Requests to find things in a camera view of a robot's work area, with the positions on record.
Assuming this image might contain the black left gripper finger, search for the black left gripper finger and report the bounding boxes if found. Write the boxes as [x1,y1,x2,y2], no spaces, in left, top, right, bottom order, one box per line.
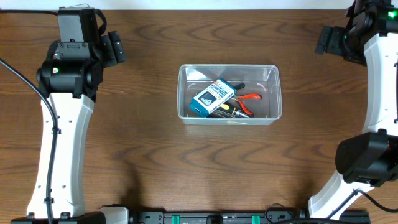
[108,31,126,62]
[99,35,117,67]

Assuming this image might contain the red handled cutting pliers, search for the red handled cutting pliers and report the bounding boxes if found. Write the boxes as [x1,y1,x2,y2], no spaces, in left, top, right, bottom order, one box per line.
[232,93,262,118]

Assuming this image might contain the small black handled hammer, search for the small black handled hammer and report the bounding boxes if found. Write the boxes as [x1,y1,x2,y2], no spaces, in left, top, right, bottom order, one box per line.
[233,83,245,90]

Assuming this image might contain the teal white cardboard box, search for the teal white cardboard box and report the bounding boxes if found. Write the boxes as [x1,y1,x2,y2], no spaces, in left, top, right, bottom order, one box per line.
[189,78,236,118]

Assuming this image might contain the yellow black ratchet screwdriver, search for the yellow black ratchet screwdriver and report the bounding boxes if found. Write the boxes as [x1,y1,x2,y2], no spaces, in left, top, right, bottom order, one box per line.
[218,103,249,118]

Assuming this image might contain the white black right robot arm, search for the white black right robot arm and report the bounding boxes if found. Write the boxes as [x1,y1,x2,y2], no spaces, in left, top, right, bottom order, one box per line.
[308,0,397,223]

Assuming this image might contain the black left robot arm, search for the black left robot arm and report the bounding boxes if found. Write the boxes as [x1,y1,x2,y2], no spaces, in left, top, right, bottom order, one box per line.
[16,7,132,223]

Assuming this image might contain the clear plastic container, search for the clear plastic container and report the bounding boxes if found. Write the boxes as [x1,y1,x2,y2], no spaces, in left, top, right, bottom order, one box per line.
[177,64,282,125]

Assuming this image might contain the silver adjustable wrench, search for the silver adjustable wrench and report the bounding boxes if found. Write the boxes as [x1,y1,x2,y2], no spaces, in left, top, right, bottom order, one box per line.
[209,110,238,118]

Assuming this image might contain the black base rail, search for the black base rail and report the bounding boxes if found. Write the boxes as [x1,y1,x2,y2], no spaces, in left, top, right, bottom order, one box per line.
[99,205,371,224]

